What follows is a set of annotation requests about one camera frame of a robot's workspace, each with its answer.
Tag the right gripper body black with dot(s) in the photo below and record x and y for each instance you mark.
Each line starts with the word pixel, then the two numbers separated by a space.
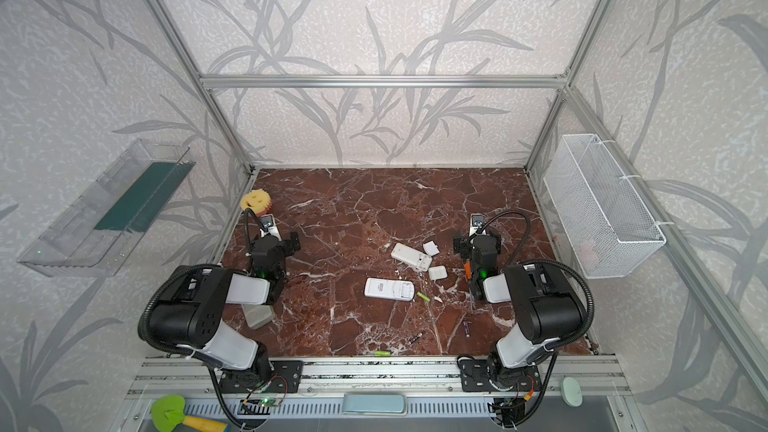
pixel 480 240

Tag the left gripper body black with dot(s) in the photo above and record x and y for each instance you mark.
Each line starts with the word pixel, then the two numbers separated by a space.
pixel 279 244

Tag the white battery cover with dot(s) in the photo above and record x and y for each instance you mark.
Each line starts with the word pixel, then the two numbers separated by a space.
pixel 431 249
pixel 437 273

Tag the white remote control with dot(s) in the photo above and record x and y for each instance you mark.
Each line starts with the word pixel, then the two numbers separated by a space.
pixel 415 259
pixel 397 290

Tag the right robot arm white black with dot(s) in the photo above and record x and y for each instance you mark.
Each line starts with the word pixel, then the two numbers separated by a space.
pixel 552 306

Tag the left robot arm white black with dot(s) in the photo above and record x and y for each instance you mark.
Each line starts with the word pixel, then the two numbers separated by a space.
pixel 185 315

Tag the yellow smiley sponge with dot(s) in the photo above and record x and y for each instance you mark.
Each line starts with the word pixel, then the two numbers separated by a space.
pixel 258 201

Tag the grey rectangular sponge block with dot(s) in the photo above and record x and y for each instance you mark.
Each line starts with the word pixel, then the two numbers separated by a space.
pixel 257 316

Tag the pink item in basket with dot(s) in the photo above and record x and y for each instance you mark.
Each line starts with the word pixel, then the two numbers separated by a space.
pixel 588 255

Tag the pale green round soap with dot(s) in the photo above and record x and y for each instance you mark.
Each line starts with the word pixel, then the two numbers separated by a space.
pixel 571 392

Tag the pale green rectangular tray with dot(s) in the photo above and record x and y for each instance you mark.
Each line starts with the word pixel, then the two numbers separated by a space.
pixel 379 404

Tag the green yellow scoop brush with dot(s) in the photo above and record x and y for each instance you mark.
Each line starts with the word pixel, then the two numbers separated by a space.
pixel 167 413

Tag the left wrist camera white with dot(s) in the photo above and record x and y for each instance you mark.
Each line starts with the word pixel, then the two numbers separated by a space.
pixel 269 226

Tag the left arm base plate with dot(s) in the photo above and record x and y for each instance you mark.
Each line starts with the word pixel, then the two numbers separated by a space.
pixel 281 377

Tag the white wire mesh basket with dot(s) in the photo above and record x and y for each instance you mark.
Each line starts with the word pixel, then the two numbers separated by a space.
pixel 595 199

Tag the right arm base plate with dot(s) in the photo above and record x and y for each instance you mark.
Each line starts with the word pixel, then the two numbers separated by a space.
pixel 488 375

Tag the clear plastic wall shelf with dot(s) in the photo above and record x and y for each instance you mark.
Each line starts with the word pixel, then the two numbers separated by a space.
pixel 95 235

